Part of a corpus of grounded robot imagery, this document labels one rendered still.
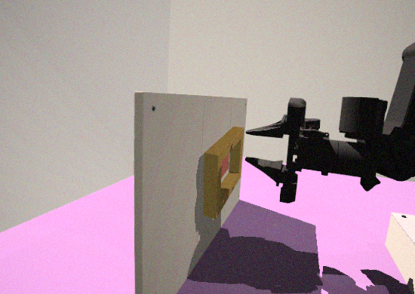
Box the brown picture frame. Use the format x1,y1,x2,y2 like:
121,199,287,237
204,127,244,219

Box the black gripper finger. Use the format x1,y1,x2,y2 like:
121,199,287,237
246,114,287,138
245,157,283,186

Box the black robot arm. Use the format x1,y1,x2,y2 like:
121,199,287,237
300,42,415,191

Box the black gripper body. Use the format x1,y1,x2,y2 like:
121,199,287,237
279,97,338,204

